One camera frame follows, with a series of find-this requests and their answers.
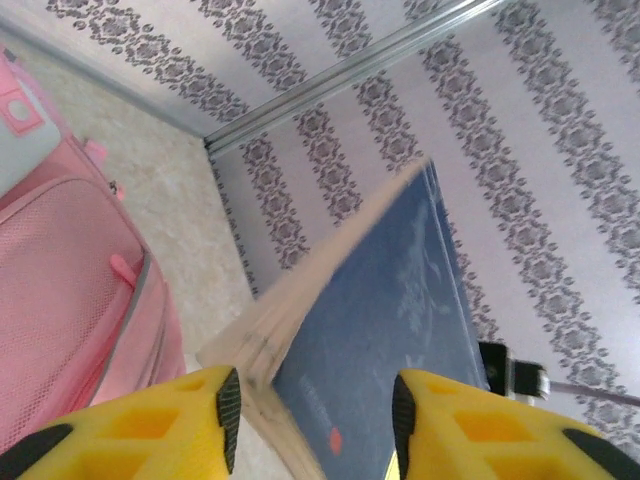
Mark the thick navy book yellow label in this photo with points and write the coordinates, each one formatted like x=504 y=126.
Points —
x=380 y=325

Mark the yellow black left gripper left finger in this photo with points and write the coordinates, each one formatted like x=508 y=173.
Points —
x=125 y=440

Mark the left aluminium frame post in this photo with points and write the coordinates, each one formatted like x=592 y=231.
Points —
x=350 y=75

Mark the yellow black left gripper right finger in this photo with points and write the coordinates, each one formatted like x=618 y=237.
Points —
x=500 y=445

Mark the pink student backpack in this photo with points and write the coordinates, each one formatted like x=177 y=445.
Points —
x=60 y=275

